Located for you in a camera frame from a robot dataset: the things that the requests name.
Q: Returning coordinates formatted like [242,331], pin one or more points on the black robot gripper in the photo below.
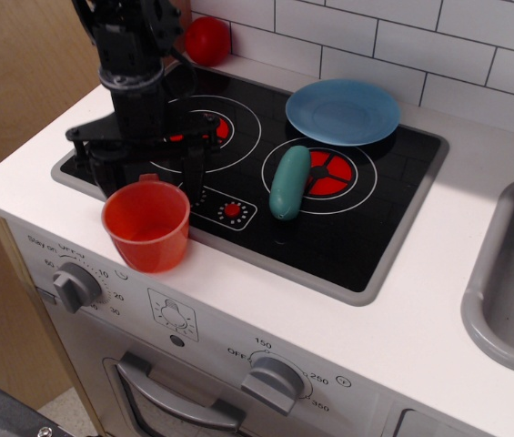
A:
[144,127]

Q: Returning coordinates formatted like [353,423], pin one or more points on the orange plastic cup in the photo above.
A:
[148,222]

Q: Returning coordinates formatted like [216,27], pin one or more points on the blue plastic plate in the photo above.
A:
[343,112]

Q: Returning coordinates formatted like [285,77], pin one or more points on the red toy tomato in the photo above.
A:
[207,41]

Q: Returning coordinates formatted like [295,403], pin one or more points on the teal toy cucumber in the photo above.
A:
[289,183]

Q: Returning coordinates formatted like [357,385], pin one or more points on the grey timer knob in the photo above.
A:
[76,287]

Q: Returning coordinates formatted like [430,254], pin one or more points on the black toy stove top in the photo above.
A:
[320,187]

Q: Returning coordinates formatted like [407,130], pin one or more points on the grey oven temperature knob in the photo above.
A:
[274,383]

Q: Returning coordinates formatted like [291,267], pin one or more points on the black equipment base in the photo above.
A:
[17,419]

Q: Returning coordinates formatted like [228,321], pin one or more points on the grey oven door handle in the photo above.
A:
[220,416]

